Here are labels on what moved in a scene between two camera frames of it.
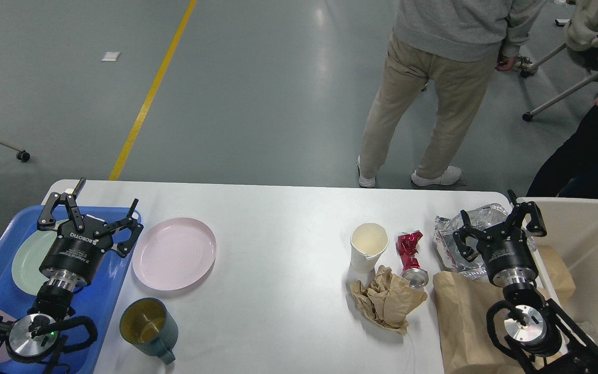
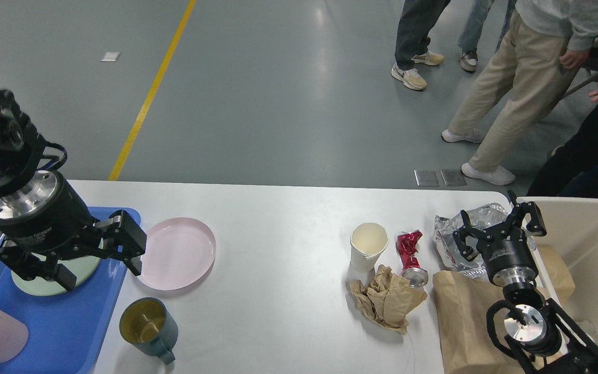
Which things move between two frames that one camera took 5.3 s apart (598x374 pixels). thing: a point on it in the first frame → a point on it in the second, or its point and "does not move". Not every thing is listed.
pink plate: [174, 254] does not move
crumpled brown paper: [387, 301] does not move
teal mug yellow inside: [148, 324] does not move
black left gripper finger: [46, 219] → [31, 267]
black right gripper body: [507, 257] does not move
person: [451, 47] → [551, 40]
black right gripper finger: [536, 227] does not move
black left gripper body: [71, 257] → [48, 218]
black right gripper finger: [460, 237] does not move
